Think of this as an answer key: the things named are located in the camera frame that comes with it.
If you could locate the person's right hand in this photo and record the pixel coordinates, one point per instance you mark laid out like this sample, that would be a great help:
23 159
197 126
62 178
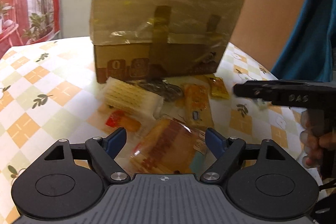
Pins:
325 141

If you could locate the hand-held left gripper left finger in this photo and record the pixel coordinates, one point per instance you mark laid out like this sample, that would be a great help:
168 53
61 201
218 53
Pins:
116 141

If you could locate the checked floral tablecloth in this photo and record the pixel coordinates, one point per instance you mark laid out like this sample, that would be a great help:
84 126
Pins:
52 87

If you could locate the brown cardboard box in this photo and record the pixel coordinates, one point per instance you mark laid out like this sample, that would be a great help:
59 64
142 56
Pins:
126 58

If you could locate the brown wooden panel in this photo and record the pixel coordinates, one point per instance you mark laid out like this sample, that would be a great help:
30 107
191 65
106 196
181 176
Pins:
273 16

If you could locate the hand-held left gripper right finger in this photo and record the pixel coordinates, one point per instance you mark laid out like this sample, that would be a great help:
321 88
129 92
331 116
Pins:
214 141

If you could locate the clear pack of white wafers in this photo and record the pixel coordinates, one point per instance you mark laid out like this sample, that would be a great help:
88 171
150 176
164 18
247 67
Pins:
131 96

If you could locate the red and yellow snack packet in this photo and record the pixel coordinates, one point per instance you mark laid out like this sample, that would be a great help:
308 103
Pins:
119 121

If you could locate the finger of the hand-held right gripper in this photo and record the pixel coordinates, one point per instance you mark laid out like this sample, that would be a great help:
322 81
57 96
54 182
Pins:
252 91

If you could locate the dark snack packet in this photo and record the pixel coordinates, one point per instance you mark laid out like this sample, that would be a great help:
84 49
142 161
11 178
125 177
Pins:
162 90

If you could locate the clear orange snack packet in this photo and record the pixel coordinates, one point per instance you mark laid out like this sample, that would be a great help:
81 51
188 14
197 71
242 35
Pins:
168 145

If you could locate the printed room backdrop cloth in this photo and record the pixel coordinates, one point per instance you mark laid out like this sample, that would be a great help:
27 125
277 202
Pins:
26 3

